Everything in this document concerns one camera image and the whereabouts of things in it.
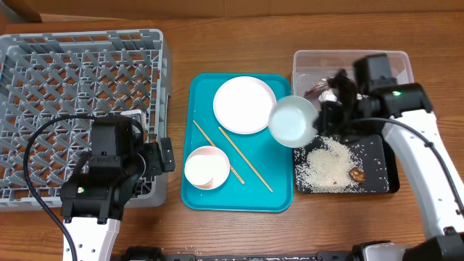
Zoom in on teal serving tray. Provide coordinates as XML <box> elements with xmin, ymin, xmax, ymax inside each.
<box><xmin>181</xmin><ymin>73</ymin><xmax>294</xmax><ymax>212</ymax></box>

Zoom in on white rice grains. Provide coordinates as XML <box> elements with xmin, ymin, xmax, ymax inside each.
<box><xmin>294</xmin><ymin>136</ymin><xmax>391</xmax><ymax>194</ymax></box>

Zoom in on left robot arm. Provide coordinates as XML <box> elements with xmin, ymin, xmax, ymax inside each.
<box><xmin>60</xmin><ymin>116</ymin><xmax>175</xmax><ymax>260</ymax></box>

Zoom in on white round plate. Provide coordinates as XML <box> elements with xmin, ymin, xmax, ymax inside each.
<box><xmin>213</xmin><ymin>76</ymin><xmax>277</xmax><ymax>135</ymax></box>

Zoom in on red snack wrapper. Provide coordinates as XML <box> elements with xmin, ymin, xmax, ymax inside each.
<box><xmin>304</xmin><ymin>78</ymin><xmax>330</xmax><ymax>96</ymax></box>

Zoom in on grey bowl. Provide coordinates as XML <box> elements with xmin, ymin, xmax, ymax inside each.
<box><xmin>268</xmin><ymin>96</ymin><xmax>318</xmax><ymax>148</ymax></box>

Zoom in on pink bowl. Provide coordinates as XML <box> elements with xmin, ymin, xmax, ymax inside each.
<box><xmin>184</xmin><ymin>146</ymin><xmax>231</xmax><ymax>190</ymax></box>

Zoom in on wooden chopstick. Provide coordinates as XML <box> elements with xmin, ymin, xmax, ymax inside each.
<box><xmin>217</xmin><ymin>126</ymin><xmax>273</xmax><ymax>193</ymax></box>
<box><xmin>192</xmin><ymin>120</ymin><xmax>245</xmax><ymax>185</ymax></box>

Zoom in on black waste tray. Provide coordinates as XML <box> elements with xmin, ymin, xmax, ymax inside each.
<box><xmin>292</xmin><ymin>126</ymin><xmax>401</xmax><ymax>195</ymax></box>

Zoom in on clear plastic bin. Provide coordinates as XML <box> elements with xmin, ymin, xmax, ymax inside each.
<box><xmin>292</xmin><ymin>50</ymin><xmax>415</xmax><ymax>111</ymax></box>

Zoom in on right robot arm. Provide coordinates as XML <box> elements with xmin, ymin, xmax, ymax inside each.
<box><xmin>315</xmin><ymin>54</ymin><xmax>463</xmax><ymax>260</ymax></box>

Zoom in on brown food piece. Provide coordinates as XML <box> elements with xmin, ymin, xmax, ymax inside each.
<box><xmin>349</xmin><ymin>167</ymin><xmax>365</xmax><ymax>183</ymax></box>

